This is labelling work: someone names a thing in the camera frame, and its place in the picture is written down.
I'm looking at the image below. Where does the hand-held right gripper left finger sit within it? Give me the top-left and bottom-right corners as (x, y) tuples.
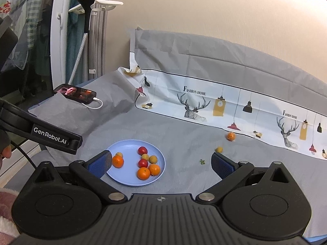
(34, 150), (128, 205)

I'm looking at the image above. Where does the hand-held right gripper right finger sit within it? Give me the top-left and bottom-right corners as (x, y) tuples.
(196, 152), (291, 206)

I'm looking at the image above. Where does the light blue plate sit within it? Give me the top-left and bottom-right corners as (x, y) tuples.
(104, 139), (166, 186)

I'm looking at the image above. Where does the person's left hand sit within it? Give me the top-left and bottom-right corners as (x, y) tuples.
(0, 130), (12, 174)

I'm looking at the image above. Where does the grey bed sheet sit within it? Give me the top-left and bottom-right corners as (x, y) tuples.
(28, 27), (327, 241)

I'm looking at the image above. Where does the deer and lamp printed cloth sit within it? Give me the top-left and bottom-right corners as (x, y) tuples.
(118, 66), (327, 161)

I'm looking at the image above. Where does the black smartphone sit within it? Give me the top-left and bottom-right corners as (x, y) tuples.
(53, 83), (97, 105)

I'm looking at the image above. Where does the pink fluffy blanket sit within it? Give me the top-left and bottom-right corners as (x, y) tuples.
(0, 187), (21, 238)

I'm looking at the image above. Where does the teal cloth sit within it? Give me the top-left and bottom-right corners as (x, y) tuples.
(65, 0), (86, 83)

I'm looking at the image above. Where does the plaid shirt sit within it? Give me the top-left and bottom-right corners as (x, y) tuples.
(14, 0), (53, 70)

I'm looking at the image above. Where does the grey curtain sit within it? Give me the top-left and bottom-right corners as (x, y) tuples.
(86, 0), (113, 82)

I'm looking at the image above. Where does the black garment steamer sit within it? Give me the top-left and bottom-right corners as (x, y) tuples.
(68, 0), (96, 86)

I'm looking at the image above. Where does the white hanger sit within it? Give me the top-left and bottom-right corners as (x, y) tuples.
(68, 0), (124, 15)

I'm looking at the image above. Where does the black cable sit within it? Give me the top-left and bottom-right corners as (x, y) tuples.
(10, 141), (38, 170)

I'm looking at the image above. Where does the white charging cable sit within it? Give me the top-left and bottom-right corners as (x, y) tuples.
(82, 97), (104, 110)

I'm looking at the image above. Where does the white frame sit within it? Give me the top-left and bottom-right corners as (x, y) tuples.
(50, 0), (75, 90)

